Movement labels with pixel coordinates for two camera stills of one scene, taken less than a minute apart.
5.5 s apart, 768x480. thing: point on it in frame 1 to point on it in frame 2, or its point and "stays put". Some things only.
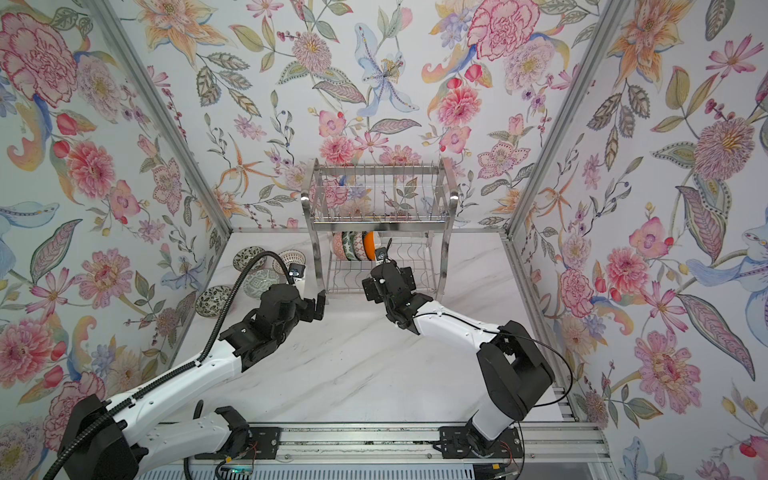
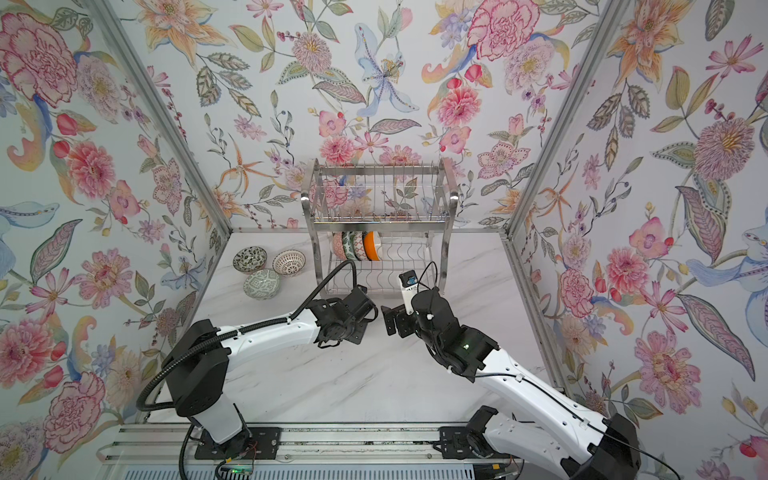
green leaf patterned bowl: x=349 y=245 stays put
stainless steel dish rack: x=355 y=208 stays put
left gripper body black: x=287 y=328 to x=355 y=332
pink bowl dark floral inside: x=339 y=245 stays put
